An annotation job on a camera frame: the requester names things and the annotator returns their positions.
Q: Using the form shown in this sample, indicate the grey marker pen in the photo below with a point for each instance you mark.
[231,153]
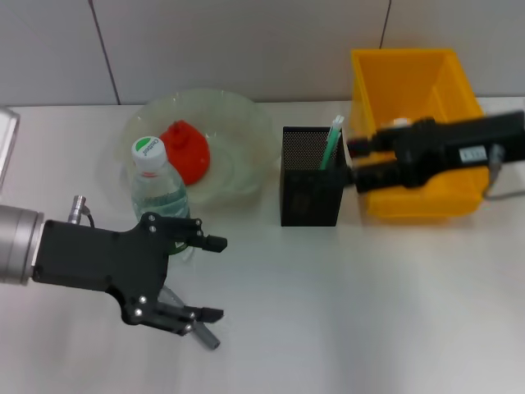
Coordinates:
[207,336]

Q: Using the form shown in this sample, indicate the black mesh pen holder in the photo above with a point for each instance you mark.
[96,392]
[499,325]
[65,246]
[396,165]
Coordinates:
[311,197]

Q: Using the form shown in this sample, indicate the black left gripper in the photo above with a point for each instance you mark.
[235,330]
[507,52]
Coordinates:
[102,262]

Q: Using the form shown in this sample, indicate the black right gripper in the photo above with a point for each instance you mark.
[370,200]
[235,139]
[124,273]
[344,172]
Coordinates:
[451,143]

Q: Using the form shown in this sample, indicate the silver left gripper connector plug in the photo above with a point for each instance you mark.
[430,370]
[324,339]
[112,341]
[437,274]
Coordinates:
[77,209]

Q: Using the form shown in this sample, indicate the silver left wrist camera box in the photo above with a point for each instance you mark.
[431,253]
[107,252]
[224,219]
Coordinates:
[8,143]

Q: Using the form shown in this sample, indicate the red-orange toy orange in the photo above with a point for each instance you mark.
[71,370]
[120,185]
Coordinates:
[190,156]

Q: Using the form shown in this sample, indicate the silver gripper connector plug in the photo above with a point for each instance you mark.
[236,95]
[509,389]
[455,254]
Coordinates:
[495,162]
[77,209]

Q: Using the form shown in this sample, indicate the green utility knife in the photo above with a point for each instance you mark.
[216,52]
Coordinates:
[331,143]

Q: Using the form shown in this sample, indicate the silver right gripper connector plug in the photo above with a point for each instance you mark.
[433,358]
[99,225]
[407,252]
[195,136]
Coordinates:
[495,162]

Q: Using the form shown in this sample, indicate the pale green glass fruit plate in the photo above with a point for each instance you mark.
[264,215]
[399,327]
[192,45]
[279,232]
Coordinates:
[238,164]

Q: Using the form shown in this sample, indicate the white paper ball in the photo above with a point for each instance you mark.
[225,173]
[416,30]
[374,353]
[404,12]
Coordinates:
[398,122]

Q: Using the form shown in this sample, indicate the clear green-label water bottle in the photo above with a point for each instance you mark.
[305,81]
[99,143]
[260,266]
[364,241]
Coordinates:
[158,193]

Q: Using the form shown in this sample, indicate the yellow plastic bin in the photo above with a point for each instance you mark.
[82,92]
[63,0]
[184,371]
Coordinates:
[410,82]

